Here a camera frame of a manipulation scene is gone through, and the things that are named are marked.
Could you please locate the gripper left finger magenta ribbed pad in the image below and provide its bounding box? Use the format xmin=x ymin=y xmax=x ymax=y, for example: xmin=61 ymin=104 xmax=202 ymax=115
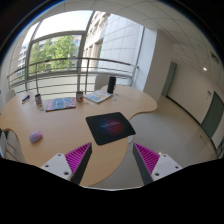
xmin=40 ymin=142 xmax=93 ymax=186

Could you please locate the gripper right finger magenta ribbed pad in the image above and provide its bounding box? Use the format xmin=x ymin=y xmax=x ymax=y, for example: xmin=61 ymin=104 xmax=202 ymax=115
xmin=132 ymin=142 xmax=184 ymax=186

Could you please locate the black galaxy mouse pad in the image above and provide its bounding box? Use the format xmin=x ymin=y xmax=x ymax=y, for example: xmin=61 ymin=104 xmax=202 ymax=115
xmin=86 ymin=112 xmax=136 ymax=145

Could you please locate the lavender computer mouse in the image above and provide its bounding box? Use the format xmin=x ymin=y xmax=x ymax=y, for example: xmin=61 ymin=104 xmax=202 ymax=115
xmin=29 ymin=131 xmax=43 ymax=143

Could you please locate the patterned mug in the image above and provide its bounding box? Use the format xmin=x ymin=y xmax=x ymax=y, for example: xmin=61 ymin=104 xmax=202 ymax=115
xmin=76 ymin=91 xmax=84 ymax=102

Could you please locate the white chair left edge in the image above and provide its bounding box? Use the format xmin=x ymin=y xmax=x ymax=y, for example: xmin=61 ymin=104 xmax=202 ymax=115
xmin=0 ymin=129 xmax=25 ymax=163

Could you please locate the patterned can cup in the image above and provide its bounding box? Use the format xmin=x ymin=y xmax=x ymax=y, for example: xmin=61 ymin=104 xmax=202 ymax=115
xmin=35 ymin=93 xmax=42 ymax=106

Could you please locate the small dark blue object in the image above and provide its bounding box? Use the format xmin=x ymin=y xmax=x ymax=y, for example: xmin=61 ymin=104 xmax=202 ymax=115
xmin=22 ymin=95 xmax=30 ymax=104

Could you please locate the white chair behind table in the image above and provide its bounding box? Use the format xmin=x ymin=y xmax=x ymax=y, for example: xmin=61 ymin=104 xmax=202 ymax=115
xmin=94 ymin=74 xmax=109 ymax=90

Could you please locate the dark green door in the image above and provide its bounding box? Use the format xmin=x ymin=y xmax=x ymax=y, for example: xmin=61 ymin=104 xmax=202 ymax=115
xmin=201 ymin=93 xmax=224 ymax=138

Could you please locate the metal balcony railing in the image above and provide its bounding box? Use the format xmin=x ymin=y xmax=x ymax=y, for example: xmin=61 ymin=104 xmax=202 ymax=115
xmin=7 ymin=57 xmax=137 ymax=96

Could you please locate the black cylindrical speaker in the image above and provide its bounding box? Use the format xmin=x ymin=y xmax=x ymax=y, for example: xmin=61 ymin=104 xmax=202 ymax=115
xmin=107 ymin=76 xmax=116 ymax=94

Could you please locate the grey door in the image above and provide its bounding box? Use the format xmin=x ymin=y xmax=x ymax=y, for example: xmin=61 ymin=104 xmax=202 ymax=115
xmin=161 ymin=62 xmax=177 ymax=97

